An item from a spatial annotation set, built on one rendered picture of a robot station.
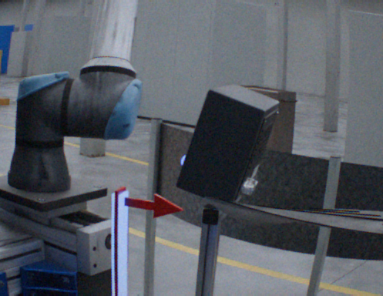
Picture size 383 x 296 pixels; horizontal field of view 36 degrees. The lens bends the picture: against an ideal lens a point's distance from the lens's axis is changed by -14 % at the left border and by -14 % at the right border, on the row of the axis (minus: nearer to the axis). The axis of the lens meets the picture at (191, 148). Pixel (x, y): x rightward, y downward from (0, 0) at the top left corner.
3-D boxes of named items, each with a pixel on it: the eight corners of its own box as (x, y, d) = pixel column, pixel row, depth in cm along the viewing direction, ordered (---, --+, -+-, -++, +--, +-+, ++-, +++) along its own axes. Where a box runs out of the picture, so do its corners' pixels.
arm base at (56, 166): (-5, 181, 125) (-5, 136, 123) (36, 173, 138) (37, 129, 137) (40, 196, 118) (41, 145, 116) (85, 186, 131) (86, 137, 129)
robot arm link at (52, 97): (21, 131, 132) (26, 70, 130) (76, 135, 132) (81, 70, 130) (8, 139, 121) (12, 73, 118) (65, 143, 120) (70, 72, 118)
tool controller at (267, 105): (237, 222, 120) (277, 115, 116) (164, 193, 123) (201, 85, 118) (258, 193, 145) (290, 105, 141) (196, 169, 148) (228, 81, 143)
